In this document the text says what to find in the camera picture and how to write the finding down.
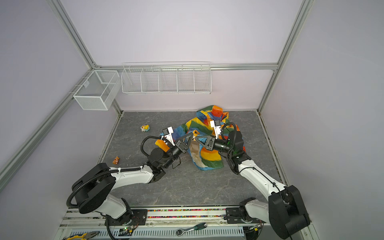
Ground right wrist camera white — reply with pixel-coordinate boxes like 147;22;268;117
210;120;222;139

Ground small yellow duck toy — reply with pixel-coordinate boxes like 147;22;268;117
141;125;150;132

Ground small orange toy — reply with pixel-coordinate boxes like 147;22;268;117
113;157;120;165

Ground white mesh box basket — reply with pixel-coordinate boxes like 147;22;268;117
74;70;122;111

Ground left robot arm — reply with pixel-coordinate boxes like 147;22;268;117
66;133;194;225

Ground white slotted cable duct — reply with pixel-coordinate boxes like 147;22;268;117
68;226;245;240

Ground rainbow striped jacket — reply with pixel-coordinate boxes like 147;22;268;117
147;105;247;175

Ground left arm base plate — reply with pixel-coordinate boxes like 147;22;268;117
106;209;148;226

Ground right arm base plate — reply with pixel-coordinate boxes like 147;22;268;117
224;207;265;224

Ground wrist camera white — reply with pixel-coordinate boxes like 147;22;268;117
162;127;175;147
210;120;222;139

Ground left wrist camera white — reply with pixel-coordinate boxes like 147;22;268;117
162;127;175;147

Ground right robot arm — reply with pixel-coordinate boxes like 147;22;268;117
195;127;310;240

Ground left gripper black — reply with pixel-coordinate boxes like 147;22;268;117
162;132;194;170

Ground long white wire basket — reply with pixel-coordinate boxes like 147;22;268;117
121;62;212;94

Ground yellow handled pliers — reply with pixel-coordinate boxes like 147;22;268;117
64;231;100;240

